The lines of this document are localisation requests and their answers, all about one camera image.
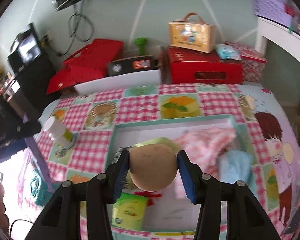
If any light blue wipes pack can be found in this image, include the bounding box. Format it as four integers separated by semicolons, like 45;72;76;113
215;44;241;61

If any tan round sponge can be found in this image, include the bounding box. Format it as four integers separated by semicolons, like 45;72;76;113
129;144;178;192

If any pink patterned box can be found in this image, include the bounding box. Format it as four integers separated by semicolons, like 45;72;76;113
225;42;268;82

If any black rectangular box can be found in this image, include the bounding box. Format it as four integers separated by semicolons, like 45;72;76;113
107;55;158;76

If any teal embossed silicone mat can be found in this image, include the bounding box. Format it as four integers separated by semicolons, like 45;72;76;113
30;168;60;207

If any white cap supplement bottle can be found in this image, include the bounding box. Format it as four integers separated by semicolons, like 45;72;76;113
43;116;74;149

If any black wall cable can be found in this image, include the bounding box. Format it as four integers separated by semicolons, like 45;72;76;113
50;0;95;57

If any white teal rimmed tray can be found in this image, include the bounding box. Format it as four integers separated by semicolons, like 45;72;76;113
106;115;255;237

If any purple storage basket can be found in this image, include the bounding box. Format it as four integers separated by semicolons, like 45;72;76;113
254;0;299;29

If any yellow carton with handle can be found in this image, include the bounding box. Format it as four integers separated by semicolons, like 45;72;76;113
168;12;216;53

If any white shelf unit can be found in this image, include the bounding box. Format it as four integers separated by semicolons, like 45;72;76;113
254;15;300;106

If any pink fluffy cloth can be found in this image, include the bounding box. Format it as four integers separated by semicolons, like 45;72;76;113
173;126;237;201

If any patchwork dessert print tablecloth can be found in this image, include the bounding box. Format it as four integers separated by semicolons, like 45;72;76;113
17;83;300;240

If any green tea packet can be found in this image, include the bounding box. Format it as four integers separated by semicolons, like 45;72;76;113
111;193;148;231

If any white long board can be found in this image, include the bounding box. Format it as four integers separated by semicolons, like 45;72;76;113
74;69;161;95

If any green microfiber cloth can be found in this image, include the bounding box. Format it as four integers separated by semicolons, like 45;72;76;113
133;137;180;153

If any light blue cloth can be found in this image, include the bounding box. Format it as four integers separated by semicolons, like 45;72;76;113
218;150;254;184

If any red gift bag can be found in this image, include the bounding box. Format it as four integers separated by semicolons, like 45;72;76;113
46;38;124;94

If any red cardboard box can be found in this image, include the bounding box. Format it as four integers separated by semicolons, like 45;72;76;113
167;47;243;85

